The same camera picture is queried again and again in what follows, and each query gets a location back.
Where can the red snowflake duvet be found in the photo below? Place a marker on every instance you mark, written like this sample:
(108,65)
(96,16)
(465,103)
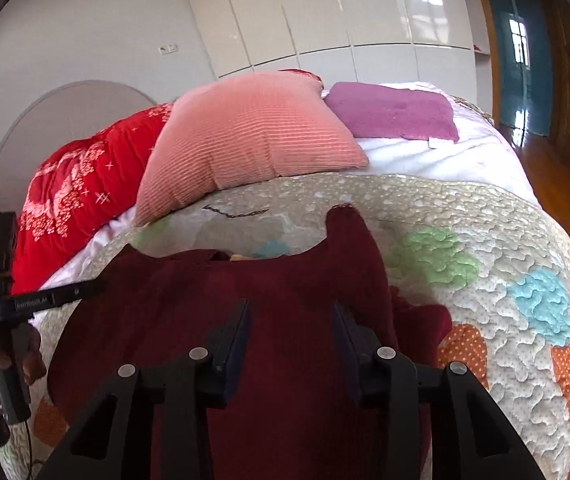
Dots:
(79,189)

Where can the pink ribbed pillow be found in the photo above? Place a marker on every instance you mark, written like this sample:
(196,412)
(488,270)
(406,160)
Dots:
(243,130)

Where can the grey arched headboard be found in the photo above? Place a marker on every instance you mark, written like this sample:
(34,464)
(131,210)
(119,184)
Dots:
(68,113)

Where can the dark red fleece garment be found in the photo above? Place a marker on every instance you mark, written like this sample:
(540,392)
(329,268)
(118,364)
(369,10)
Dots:
(292,415)

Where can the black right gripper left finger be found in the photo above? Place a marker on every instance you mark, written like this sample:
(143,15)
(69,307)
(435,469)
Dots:
(146,421)

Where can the patchwork heart quilt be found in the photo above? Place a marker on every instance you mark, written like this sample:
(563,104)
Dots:
(528,373)

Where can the magenta fleece cushion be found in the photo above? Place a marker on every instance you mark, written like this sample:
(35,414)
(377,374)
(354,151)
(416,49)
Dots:
(371,111)

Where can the teal glass door panel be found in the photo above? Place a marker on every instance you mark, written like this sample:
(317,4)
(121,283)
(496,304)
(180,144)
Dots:
(526,69)

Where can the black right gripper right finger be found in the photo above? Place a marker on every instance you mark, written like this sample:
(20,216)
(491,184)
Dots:
(470,436)

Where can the white glossy wardrobe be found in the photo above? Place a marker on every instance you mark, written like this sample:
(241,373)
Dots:
(362,40)

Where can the white wall socket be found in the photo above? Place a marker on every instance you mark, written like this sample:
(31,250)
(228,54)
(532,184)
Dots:
(168,49)

